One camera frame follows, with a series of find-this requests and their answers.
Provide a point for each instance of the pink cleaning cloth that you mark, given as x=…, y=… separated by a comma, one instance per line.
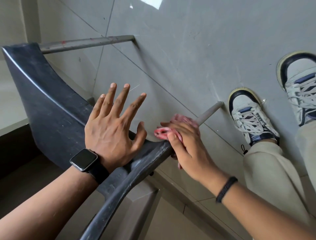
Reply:
x=165, y=131

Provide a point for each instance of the black braided wristband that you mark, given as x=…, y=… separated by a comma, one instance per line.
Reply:
x=226, y=189

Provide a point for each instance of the person's left thumb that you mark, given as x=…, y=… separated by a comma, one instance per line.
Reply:
x=141, y=134

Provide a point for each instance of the person's left hand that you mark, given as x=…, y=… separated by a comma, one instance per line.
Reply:
x=108, y=138

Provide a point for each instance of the person's left little finger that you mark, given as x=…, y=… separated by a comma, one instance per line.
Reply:
x=96, y=106

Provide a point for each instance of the person's left middle finger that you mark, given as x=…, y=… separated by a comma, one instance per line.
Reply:
x=120, y=99

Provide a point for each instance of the beige trousers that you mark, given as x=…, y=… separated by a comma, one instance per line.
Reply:
x=274, y=178

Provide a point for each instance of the person's right thumb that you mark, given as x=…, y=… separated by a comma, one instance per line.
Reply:
x=175, y=148

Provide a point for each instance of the grey metal baluster bar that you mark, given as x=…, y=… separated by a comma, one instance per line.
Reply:
x=209, y=111
x=84, y=43

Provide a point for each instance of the white and navy sneaker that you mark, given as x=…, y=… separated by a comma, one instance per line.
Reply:
x=300, y=84
x=249, y=116

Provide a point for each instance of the person's left forearm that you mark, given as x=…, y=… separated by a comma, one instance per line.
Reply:
x=44, y=202

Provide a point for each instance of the black stair handrail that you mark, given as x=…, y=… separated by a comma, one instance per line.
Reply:
x=59, y=116

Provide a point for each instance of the person's right hand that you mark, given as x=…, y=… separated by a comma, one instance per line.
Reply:
x=191, y=150

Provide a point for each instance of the black smartwatch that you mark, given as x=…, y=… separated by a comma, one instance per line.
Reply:
x=89, y=164

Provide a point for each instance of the person's right forearm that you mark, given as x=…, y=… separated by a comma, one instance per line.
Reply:
x=261, y=210

